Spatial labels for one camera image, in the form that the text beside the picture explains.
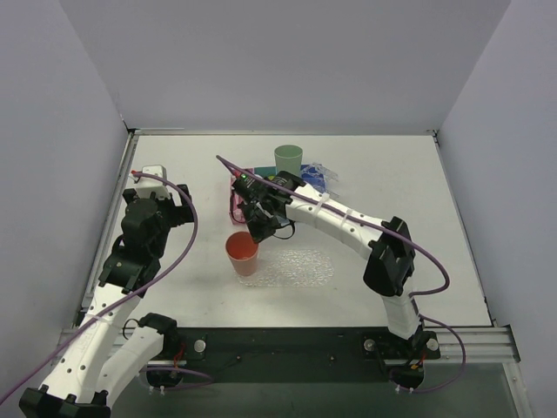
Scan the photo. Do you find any orange plastic cup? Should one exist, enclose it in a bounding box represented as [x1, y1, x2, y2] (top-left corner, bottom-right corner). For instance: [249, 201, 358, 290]
[225, 231, 258, 277]

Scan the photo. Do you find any green plastic cup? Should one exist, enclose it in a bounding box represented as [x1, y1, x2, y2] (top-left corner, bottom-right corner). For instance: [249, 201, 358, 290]
[274, 145, 303, 177]

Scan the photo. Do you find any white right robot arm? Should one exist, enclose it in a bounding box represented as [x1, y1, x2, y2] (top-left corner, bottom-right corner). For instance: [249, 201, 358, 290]
[232, 172, 439, 360]

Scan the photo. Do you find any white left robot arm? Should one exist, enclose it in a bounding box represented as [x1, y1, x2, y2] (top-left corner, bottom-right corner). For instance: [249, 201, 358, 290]
[19, 179, 198, 417]

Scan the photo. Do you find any clear textured tray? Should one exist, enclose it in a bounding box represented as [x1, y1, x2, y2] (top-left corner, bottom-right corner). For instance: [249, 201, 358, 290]
[237, 249, 334, 287]

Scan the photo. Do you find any teal drawer bin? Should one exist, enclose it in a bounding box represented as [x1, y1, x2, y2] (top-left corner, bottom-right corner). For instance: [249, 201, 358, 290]
[253, 166, 277, 179]

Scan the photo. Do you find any dark blue drawer bin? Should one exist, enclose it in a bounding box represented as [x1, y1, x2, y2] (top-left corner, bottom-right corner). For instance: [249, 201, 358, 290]
[300, 164, 326, 193]

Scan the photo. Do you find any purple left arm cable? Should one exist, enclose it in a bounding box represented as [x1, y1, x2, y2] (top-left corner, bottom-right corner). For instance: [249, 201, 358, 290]
[8, 169, 201, 395]

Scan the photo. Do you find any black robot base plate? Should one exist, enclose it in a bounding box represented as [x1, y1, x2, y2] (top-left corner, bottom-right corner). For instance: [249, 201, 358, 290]
[146, 327, 440, 390]

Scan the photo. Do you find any aluminium table frame rail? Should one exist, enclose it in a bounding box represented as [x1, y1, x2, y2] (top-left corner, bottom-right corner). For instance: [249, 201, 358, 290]
[60, 127, 521, 365]

